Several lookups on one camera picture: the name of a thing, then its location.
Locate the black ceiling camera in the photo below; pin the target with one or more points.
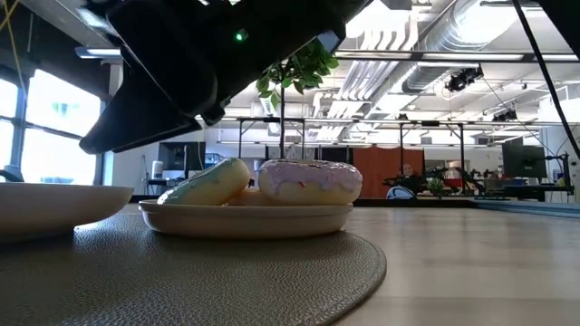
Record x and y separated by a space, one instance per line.
463 78

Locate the ceiling light fixture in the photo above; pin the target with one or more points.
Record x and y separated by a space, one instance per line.
97 52

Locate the black metal station frame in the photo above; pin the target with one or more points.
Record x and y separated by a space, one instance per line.
272 119
430 122

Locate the small green plant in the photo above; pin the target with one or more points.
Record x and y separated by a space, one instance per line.
436 186

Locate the person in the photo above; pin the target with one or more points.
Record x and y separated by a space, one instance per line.
407 170

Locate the large pink frosted donut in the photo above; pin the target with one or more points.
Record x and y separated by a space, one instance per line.
308 181

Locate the round grey textured placemat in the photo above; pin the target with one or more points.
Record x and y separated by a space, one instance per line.
181 280

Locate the small beige round plate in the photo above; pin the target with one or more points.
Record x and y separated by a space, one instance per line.
244 222

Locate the white cylindrical container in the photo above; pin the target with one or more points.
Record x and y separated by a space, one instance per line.
157 169

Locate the orange partition panel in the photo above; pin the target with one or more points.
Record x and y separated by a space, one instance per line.
376 172

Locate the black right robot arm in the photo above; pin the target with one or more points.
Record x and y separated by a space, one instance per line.
290 27

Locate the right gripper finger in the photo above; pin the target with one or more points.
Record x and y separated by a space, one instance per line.
136 122

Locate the large beige round plate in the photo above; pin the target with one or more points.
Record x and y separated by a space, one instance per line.
54 204

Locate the black computer monitor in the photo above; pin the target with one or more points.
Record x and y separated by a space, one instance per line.
523 160
181 156

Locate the white blue round object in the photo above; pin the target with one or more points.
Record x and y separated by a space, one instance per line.
401 193

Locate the silver ceiling duct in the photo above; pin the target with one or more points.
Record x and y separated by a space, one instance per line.
453 41

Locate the dark office desk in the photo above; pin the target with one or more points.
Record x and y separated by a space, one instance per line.
534 192

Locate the large mint green donut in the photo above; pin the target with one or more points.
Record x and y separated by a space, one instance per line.
208 181

